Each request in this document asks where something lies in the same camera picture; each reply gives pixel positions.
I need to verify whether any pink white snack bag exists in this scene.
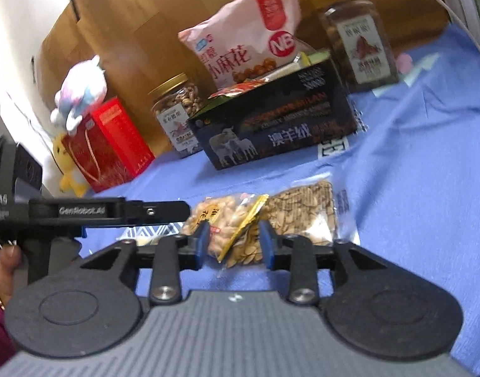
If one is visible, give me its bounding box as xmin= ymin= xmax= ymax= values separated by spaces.
xmin=178 ymin=0 xmax=301 ymax=89

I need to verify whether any person's left hand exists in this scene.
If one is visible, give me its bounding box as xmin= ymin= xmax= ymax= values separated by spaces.
xmin=0 ymin=245 xmax=24 ymax=303

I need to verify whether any clear nut jar gold lid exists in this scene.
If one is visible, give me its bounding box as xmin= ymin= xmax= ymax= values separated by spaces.
xmin=148 ymin=73 xmax=205 ymax=160

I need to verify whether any yellow duck plush toy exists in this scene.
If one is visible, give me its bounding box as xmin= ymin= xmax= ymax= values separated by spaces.
xmin=53 ymin=134 xmax=90 ymax=198

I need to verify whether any peanut packet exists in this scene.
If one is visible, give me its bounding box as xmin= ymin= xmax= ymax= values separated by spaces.
xmin=183 ymin=193 xmax=270 ymax=270

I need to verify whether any clear seed packet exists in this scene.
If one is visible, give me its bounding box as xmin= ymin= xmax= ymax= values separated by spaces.
xmin=261 ymin=173 xmax=362 ymax=246

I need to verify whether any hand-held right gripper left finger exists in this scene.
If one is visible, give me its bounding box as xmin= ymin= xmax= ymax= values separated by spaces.
xmin=79 ymin=222 xmax=210 ymax=306

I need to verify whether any light wooden board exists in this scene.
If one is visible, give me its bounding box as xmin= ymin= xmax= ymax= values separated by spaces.
xmin=30 ymin=0 xmax=272 ymax=158

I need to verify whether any blue bed sheet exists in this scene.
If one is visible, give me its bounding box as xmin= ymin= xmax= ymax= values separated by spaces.
xmin=73 ymin=24 xmax=480 ymax=377

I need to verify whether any pink white plush toy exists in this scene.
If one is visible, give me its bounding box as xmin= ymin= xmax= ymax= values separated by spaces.
xmin=49 ymin=55 xmax=107 ymax=133

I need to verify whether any dark wooden headboard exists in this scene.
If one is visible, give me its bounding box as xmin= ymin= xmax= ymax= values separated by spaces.
xmin=289 ymin=0 xmax=450 ymax=53

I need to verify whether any red gift box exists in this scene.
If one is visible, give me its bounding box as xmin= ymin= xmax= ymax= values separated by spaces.
xmin=61 ymin=97 xmax=156 ymax=193

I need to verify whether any dark snack jar gold lid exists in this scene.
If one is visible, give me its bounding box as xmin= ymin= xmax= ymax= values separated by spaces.
xmin=311 ymin=0 xmax=400 ymax=94

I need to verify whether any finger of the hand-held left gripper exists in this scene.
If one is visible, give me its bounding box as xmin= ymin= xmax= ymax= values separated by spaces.
xmin=126 ymin=200 xmax=190 ymax=226

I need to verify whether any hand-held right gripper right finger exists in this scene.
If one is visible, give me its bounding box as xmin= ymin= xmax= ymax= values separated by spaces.
xmin=259 ymin=220 xmax=390 ymax=306

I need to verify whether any white cable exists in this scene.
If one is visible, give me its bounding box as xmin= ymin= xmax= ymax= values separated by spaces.
xmin=399 ymin=0 xmax=480 ymax=57

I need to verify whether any dark cardboard box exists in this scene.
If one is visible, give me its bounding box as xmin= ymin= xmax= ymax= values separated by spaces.
xmin=187 ymin=49 xmax=358 ymax=171

